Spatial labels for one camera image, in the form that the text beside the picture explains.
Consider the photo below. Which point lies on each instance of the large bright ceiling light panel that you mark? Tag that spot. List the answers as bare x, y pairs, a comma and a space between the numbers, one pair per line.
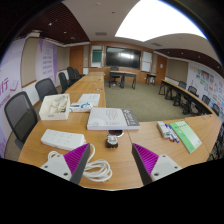
156, 20

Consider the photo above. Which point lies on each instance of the blue whiteboard marker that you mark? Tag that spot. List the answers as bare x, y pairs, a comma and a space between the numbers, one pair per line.
173, 133

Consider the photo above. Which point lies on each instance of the green and white wall board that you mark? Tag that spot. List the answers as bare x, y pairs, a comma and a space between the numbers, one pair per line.
97, 56

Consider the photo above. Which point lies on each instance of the white printed paper sheet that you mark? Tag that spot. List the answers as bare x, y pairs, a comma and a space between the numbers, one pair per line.
89, 99

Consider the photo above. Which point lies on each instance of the white whiteboard eraser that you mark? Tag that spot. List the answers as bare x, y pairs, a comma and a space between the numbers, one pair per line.
163, 129

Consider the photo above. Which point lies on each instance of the small white and blue carton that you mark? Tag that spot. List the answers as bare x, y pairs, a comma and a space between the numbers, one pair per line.
80, 107

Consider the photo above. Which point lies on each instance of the long wooden side table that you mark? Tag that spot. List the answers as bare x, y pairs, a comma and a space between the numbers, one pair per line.
181, 94

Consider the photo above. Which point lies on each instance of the white open box with bottles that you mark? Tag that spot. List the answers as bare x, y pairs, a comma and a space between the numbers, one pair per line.
50, 113

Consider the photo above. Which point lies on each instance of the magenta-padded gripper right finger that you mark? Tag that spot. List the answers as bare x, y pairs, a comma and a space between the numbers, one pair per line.
146, 159

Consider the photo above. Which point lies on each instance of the group of black office chairs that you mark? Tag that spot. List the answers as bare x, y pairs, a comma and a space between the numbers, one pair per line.
192, 90

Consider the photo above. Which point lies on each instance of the black charger with orange ports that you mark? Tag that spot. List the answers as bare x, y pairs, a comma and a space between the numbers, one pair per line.
111, 142

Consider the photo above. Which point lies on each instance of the wooden desk with black legs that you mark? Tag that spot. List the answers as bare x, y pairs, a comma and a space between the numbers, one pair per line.
123, 73

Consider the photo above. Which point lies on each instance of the large black wall display screen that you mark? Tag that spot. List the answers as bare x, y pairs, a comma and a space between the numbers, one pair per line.
123, 57

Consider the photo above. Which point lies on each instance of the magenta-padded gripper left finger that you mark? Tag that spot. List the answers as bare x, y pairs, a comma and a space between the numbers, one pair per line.
76, 158

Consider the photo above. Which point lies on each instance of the small wooden side desk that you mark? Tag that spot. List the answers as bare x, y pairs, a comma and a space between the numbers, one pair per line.
150, 75

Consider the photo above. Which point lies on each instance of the white power strip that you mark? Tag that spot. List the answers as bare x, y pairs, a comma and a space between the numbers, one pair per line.
61, 139

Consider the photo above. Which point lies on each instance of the black mesh office chair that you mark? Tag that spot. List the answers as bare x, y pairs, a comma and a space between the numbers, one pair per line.
20, 115
46, 88
71, 73
63, 80

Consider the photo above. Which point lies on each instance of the white book with grey band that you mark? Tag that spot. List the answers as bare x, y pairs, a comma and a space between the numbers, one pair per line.
106, 119

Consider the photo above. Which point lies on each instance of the green booklet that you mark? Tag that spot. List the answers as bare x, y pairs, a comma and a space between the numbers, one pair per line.
186, 136

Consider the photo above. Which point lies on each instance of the red whiteboard marker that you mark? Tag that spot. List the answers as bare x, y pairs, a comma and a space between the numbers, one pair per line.
171, 138

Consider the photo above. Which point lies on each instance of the group of colourful wall posters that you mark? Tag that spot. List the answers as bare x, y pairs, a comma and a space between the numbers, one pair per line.
210, 86

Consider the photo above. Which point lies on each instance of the black chair behind wooden desk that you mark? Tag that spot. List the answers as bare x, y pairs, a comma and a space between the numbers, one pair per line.
114, 69

